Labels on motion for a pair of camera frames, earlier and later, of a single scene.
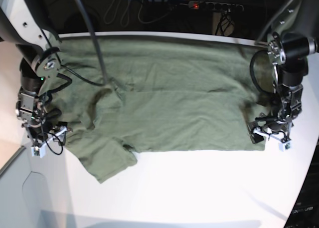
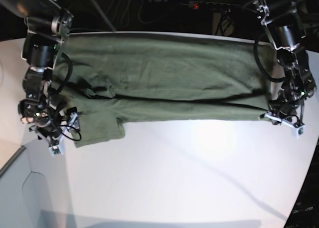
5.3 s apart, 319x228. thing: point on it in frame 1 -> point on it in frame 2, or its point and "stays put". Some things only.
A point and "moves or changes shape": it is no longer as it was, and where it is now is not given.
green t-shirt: (117, 96) moves or changes shape
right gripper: (269, 125) -> (287, 112)
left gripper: (41, 136) -> (54, 127)
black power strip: (214, 6) stays put
